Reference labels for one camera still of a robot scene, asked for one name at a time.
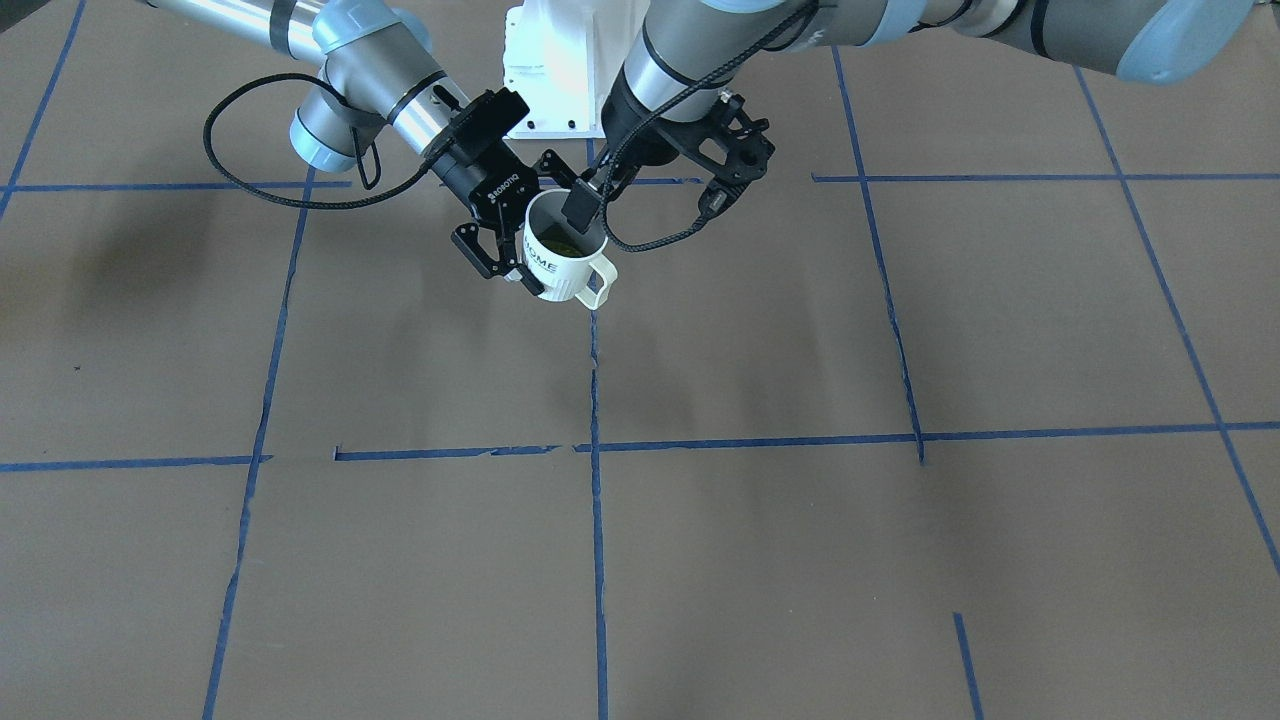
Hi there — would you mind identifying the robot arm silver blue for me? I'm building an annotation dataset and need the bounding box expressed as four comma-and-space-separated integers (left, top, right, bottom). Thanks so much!
161, 1, 573, 295
564, 1, 1252, 231

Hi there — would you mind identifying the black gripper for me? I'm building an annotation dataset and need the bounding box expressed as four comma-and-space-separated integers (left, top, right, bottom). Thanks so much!
430, 88, 579, 283
561, 85, 691, 234

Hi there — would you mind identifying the white mug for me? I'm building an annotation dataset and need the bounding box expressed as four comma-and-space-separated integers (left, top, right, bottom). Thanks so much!
521, 190, 618, 310

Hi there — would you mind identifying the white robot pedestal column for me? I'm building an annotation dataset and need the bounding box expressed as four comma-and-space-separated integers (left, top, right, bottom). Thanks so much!
502, 1, 650, 141

